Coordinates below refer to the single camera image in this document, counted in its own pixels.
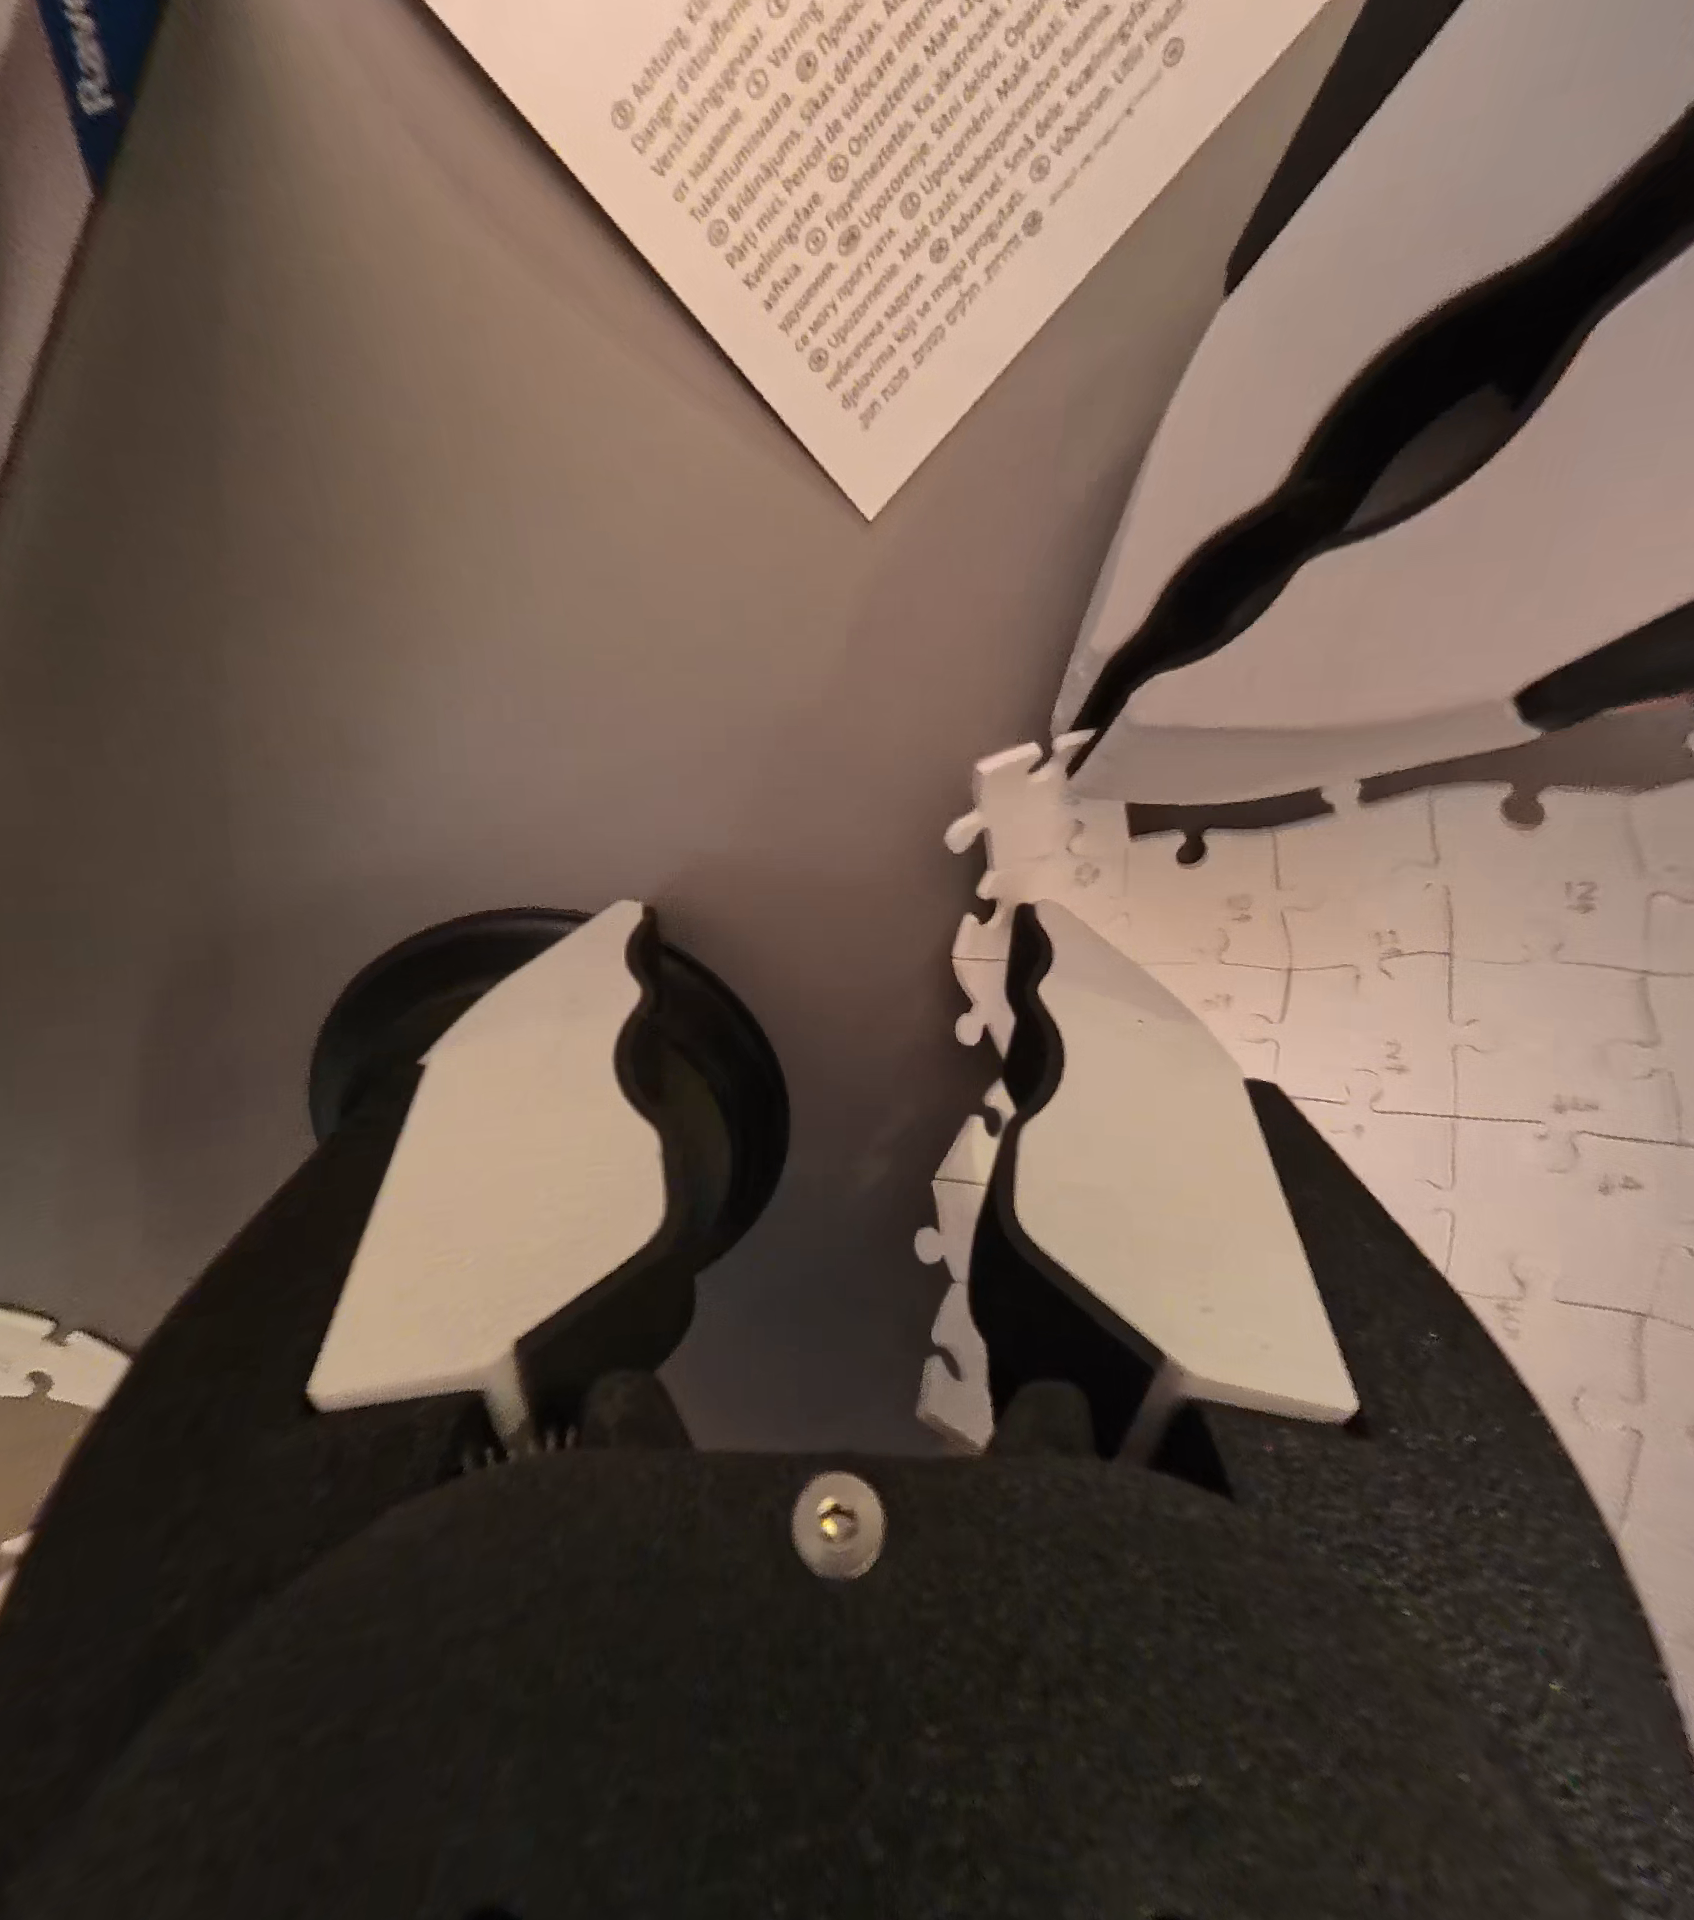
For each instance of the assembled white puzzle section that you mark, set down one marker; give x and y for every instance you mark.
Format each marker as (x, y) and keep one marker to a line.
(1506, 1078)

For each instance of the white puzzle piece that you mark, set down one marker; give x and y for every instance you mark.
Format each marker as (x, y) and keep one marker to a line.
(1027, 817)

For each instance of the colourful puzzle box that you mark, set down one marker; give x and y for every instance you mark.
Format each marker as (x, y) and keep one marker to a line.
(36, 301)

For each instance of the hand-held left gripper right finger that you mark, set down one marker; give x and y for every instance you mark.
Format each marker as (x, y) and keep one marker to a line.
(1178, 1200)

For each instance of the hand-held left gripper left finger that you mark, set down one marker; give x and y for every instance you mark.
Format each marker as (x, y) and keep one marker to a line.
(504, 1200)

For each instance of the scattered loose puzzle pieces group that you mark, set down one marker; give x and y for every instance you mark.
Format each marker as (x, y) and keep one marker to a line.
(24, 1364)

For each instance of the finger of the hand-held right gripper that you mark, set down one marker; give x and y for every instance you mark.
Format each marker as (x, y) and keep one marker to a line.
(1568, 511)
(1447, 181)

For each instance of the black round ball stand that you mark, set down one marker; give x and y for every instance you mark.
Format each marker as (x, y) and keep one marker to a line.
(728, 1112)

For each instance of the white instruction leaflet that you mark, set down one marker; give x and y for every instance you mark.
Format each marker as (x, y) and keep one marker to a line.
(880, 181)

